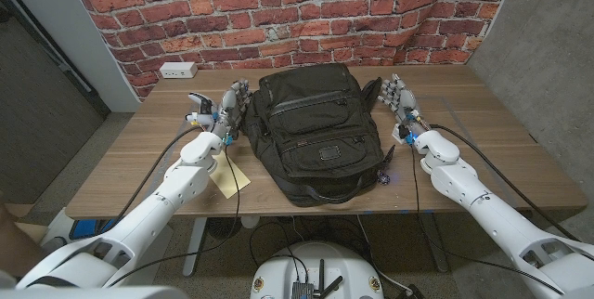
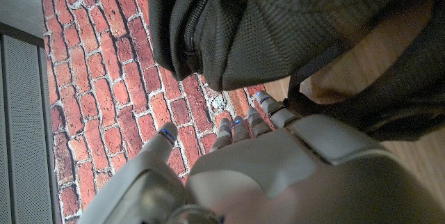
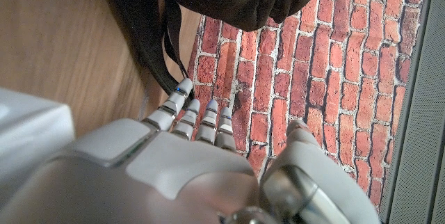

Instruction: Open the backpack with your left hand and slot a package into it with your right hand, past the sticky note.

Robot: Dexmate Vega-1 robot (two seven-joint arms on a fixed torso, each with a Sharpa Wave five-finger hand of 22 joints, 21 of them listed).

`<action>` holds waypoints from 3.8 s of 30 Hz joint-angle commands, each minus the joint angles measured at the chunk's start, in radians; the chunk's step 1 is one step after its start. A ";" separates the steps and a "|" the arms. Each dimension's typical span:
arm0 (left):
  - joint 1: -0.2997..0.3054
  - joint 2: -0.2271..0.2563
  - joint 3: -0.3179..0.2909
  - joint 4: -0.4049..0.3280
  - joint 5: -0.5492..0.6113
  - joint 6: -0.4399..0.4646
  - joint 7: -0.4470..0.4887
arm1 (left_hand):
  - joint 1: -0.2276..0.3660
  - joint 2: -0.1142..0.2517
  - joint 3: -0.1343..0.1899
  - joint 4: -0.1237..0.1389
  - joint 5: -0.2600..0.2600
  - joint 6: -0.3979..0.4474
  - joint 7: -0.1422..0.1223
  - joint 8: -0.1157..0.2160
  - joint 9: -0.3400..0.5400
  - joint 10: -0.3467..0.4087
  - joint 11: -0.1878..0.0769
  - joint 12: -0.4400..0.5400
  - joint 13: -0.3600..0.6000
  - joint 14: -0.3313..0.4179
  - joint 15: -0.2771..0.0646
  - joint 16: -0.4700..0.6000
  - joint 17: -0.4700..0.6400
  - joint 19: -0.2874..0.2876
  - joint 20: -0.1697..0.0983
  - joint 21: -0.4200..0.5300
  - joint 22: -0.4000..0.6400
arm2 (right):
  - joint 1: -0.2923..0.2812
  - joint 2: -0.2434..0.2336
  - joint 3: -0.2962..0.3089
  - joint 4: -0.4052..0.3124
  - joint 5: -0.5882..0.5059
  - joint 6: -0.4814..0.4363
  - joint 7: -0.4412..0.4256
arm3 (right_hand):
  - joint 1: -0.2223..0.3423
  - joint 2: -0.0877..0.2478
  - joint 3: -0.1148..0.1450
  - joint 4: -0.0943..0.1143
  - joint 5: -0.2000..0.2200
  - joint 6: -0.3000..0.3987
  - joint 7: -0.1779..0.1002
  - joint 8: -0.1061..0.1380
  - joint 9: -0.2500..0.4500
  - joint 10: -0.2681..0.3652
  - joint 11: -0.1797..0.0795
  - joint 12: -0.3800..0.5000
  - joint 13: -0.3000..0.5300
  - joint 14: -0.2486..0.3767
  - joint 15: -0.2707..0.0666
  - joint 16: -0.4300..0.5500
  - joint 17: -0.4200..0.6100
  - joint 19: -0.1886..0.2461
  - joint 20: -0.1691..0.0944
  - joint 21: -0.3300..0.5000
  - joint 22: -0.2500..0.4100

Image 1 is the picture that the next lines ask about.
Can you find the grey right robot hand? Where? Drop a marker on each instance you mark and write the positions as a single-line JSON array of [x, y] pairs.
[[401, 99]]

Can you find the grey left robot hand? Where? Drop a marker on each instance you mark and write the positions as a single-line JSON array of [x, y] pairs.
[[229, 108]]

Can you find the black backpack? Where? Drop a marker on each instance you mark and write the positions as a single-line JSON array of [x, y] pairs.
[[315, 122]]

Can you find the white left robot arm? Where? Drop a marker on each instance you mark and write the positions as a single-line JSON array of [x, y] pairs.
[[139, 224]]

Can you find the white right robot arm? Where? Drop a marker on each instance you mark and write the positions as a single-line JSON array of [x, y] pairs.
[[487, 215]]

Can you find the yellow sticky note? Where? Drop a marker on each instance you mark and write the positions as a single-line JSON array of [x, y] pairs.
[[229, 183]]

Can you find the white game controller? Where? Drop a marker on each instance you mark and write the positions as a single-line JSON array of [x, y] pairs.
[[200, 102]]

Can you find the white power strip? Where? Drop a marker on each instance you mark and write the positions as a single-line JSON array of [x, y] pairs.
[[178, 70]]

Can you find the white table leg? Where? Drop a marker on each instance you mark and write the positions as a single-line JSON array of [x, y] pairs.
[[195, 248]]

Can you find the grey table leg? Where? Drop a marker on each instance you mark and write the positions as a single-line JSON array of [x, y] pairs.
[[434, 243]]

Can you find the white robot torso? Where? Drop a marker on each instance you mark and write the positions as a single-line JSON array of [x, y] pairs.
[[343, 266]]

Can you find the blue floor item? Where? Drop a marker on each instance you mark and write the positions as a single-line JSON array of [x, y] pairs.
[[88, 229]]

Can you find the dark grey door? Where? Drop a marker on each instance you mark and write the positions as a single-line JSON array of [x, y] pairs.
[[42, 104]]

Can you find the person in brown trousers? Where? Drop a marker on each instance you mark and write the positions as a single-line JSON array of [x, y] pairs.
[[18, 243]]

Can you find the printed brick wall backdrop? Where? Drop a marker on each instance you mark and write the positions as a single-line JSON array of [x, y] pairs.
[[278, 11]]

